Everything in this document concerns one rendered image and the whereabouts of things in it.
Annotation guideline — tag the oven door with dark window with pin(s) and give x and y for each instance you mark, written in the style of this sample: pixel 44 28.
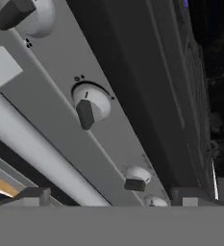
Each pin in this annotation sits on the oven door with dark window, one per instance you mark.
pixel 7 160

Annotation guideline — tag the grey stove with dark hob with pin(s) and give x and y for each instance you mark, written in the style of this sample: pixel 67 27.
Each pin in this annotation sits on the grey stove with dark hob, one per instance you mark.
pixel 142 80

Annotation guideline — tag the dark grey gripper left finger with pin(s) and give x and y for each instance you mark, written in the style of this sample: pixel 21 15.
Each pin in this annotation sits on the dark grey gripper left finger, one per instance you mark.
pixel 33 193

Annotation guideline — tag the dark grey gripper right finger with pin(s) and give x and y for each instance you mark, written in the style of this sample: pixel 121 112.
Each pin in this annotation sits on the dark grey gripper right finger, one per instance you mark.
pixel 193 193

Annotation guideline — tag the white stove knob, dark grip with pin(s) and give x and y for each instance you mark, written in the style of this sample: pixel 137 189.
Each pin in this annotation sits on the white stove knob, dark grip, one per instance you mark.
pixel 137 179
pixel 155 201
pixel 39 16
pixel 92 102

